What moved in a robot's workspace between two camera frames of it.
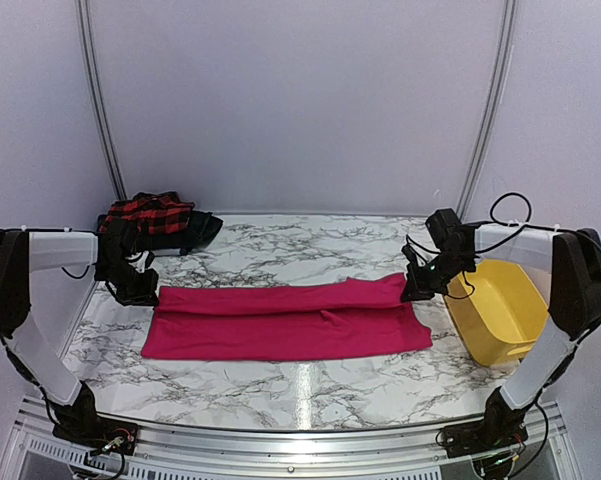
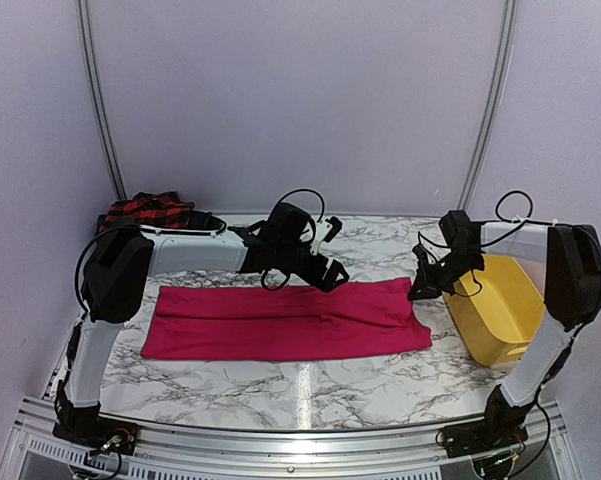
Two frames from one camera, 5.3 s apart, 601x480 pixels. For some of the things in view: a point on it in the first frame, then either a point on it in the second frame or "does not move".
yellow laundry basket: [497, 311] does not move
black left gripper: [143, 295] → [325, 283]
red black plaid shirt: [160, 212] does not move
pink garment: [369, 312] does not move
